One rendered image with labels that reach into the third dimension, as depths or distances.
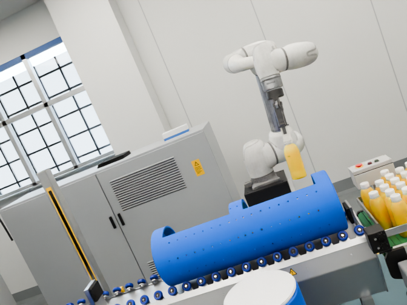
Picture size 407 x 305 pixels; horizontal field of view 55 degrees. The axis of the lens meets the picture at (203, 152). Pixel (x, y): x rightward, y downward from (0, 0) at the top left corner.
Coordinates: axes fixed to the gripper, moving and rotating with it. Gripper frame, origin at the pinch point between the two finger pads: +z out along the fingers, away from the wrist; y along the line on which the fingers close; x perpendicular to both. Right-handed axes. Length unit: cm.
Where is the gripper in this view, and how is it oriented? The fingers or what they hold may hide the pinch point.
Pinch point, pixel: (286, 134)
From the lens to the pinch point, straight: 177.5
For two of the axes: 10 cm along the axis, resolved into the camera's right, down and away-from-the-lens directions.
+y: -2.9, 0.9, -9.5
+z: 2.7, 9.6, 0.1
